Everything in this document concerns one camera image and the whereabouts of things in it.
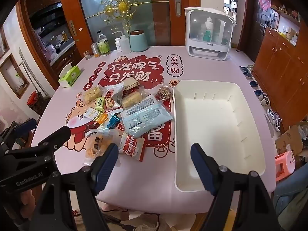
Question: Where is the orange small packet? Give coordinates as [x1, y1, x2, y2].
[97, 112, 109, 124]

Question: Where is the mop handle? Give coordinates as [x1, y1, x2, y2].
[19, 48, 49, 99]

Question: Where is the person's leg in jeans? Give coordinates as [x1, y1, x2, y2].
[273, 171, 308, 231]

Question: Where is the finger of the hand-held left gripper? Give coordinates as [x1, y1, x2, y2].
[0, 118, 38, 150]
[5, 125, 72, 164]

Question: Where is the pink plastic stool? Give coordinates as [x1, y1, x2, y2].
[274, 150, 296, 182]

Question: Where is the white yellow small packet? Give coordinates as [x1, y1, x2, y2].
[84, 107, 103, 121]

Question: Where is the nut mix clear packet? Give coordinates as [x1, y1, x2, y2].
[156, 85, 174, 101]

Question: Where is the white countertop storage cabinet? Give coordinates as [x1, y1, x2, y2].
[184, 7, 237, 61]

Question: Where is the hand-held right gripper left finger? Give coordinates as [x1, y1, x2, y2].
[31, 143, 119, 231]

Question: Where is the brown snowflake packet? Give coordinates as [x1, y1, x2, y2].
[83, 123, 101, 131]

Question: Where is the crumbly biscuit clear packet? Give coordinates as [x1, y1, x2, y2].
[83, 85, 104, 104]

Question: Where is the egg yolk pastry packet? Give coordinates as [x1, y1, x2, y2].
[83, 129, 121, 167]

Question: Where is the wooden wall frame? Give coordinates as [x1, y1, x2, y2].
[0, 53, 30, 99]

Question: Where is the row of shoes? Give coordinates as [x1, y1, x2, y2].
[239, 64, 283, 133]

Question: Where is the white bottle teal label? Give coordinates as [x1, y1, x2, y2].
[202, 17, 214, 42]

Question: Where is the wooden cabinet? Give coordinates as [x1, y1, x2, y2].
[251, 26, 308, 135]

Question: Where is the dark front door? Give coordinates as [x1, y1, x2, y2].
[245, 0, 272, 63]

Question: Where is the red white snack packet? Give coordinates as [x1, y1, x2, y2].
[102, 83, 126, 113]

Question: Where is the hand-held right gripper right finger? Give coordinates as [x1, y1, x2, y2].
[190, 143, 281, 231]

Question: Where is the teal canister brown lid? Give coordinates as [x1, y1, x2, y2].
[129, 29, 148, 53]

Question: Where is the frosted glass sliding door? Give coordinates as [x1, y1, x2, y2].
[56, 0, 201, 51]

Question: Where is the blue white small packet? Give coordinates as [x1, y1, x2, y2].
[102, 114, 123, 131]

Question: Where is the white squeeze bottle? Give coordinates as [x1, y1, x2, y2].
[112, 30, 131, 54]

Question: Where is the person's left hand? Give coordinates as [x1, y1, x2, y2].
[20, 189, 36, 222]

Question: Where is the kitchen counter with dishes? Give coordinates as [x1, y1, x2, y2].
[34, 26, 77, 65]

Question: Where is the red bucket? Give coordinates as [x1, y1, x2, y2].
[26, 91, 42, 110]

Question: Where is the cardboard box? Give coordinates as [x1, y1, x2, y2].
[274, 120, 308, 164]

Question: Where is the white plastic bin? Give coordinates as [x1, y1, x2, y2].
[172, 79, 266, 193]

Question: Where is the sandwich cracker packet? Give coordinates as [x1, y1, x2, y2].
[122, 76, 141, 91]

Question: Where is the green tissue box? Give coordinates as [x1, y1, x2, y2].
[58, 65, 81, 88]

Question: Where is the crumbly pastry clear packet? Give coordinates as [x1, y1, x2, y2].
[121, 90, 148, 109]

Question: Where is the wooden display shelf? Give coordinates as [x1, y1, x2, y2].
[271, 0, 301, 46]

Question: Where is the glass bottle green label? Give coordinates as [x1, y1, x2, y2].
[96, 30, 111, 56]

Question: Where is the red small packet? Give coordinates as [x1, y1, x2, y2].
[123, 88, 140, 97]

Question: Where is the red cookie packet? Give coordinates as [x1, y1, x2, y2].
[119, 132, 146, 162]

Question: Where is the green small packet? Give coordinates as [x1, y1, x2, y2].
[95, 97, 106, 112]

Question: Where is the large light blue packet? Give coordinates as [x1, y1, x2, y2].
[120, 94, 174, 139]

